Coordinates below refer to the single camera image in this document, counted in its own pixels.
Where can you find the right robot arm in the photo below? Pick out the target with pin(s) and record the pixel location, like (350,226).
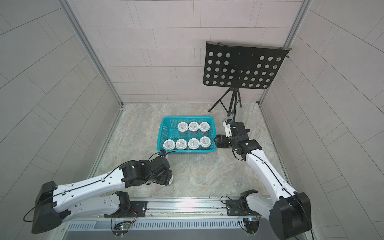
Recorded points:
(288,211)

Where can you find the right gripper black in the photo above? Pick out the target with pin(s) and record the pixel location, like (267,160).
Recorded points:
(220,137)

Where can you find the teal plastic basket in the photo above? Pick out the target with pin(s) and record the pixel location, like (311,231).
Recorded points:
(169,131)

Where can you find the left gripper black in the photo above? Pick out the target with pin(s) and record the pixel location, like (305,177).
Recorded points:
(167,175)

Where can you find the aluminium mounting rail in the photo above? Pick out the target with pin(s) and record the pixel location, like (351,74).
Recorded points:
(157,207)

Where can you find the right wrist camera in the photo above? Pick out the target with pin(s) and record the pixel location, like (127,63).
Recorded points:
(233,129)

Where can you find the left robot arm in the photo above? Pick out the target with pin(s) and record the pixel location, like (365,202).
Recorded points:
(102,195)

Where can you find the yogurt cup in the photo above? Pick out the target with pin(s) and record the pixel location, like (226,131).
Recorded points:
(205,142)
(193,144)
(194,127)
(170,181)
(169,145)
(181,144)
(183,128)
(204,127)

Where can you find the circuit board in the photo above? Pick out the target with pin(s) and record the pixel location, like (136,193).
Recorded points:
(122,228)
(251,226)

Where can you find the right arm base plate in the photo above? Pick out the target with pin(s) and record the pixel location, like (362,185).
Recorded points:
(234,208)

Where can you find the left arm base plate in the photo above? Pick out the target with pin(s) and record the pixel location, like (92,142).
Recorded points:
(137,209)

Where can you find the black perforated music stand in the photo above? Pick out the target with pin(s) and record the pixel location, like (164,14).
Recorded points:
(239,66)

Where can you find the left circuit board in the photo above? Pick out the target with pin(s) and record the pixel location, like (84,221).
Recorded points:
(122,228)

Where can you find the right circuit board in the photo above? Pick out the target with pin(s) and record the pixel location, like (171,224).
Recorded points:
(251,226)

